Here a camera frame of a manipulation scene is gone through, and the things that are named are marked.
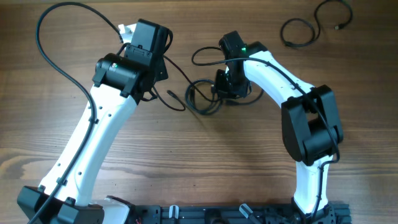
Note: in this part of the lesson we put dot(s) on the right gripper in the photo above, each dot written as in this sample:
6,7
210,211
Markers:
224,86

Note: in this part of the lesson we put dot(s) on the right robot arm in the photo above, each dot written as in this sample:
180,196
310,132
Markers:
311,127

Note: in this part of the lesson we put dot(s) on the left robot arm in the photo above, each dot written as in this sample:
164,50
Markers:
120,81

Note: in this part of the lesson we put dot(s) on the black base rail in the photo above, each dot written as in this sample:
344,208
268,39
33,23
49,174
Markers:
268,214

